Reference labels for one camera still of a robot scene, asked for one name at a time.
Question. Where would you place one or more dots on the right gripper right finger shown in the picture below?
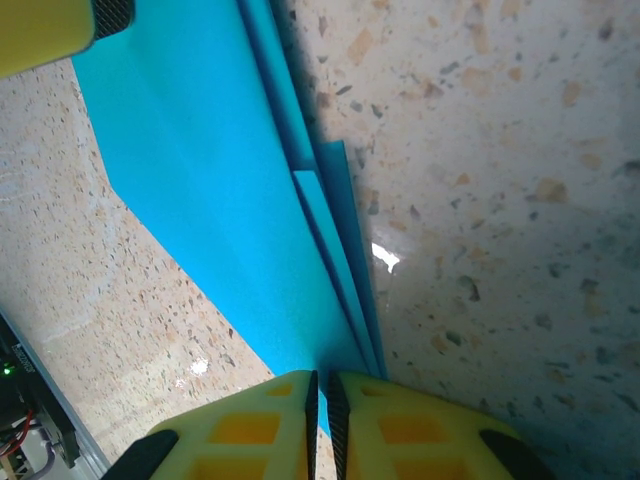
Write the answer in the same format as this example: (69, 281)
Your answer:
(415, 440)

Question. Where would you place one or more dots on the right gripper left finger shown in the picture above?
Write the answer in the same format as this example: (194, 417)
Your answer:
(240, 440)

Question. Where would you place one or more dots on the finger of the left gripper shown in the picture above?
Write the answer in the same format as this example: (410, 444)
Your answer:
(40, 30)

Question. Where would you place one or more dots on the blue paper sheet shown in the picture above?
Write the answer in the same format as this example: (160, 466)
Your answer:
(210, 175)

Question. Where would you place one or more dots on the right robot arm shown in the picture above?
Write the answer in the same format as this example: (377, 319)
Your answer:
(15, 360)

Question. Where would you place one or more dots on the aluminium mounting rail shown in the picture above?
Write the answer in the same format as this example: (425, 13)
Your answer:
(75, 420)

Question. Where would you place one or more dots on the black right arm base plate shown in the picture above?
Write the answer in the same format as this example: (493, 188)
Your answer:
(60, 440)

